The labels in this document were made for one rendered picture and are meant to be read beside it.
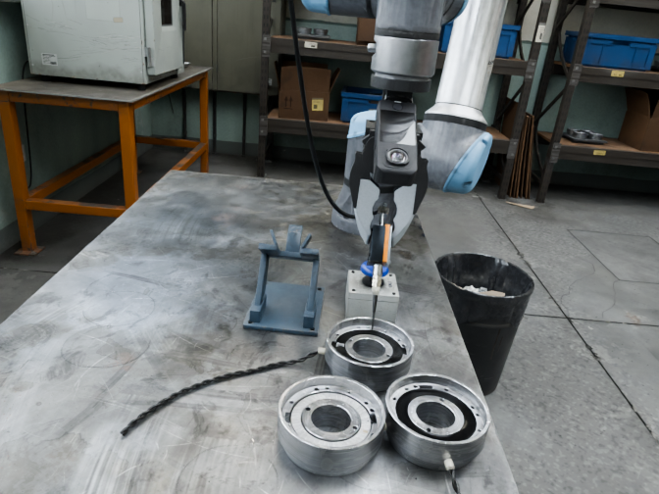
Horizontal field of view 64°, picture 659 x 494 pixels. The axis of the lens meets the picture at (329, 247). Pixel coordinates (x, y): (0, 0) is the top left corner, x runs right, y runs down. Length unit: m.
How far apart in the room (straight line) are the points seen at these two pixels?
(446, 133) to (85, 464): 0.73
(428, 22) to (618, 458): 1.62
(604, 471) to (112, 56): 2.52
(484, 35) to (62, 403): 0.84
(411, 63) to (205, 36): 3.78
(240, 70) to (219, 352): 3.75
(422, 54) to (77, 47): 2.30
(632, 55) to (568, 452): 3.16
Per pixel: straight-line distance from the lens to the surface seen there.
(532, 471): 1.81
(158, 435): 0.58
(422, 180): 0.67
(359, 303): 0.74
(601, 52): 4.37
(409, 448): 0.54
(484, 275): 2.05
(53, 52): 2.85
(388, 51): 0.63
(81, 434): 0.59
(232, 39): 4.32
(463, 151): 0.96
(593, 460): 1.95
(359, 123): 1.01
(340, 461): 0.51
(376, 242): 0.67
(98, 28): 2.75
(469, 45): 1.01
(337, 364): 0.62
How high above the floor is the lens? 1.19
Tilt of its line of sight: 24 degrees down
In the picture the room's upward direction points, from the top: 5 degrees clockwise
